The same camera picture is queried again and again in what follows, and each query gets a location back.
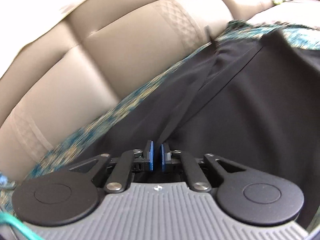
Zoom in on black pants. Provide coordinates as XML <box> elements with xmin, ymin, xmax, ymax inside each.
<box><xmin>67</xmin><ymin>26</ymin><xmax>320</xmax><ymax>233</ymax></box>

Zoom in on blue paisley sofa throw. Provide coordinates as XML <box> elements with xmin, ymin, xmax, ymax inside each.
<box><xmin>0</xmin><ymin>19</ymin><xmax>320</xmax><ymax>213</ymax></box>

